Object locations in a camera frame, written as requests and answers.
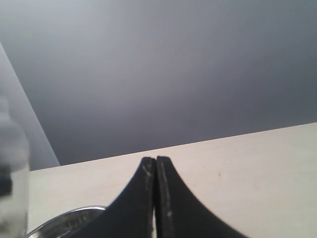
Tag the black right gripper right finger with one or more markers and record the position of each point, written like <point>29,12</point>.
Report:
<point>179,213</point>

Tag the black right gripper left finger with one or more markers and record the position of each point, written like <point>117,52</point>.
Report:
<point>130,215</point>

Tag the clear plastic shaker bottle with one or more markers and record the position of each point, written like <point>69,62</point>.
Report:
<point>14,169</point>

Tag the round stainless steel plate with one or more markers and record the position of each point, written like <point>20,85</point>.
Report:
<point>62,226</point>

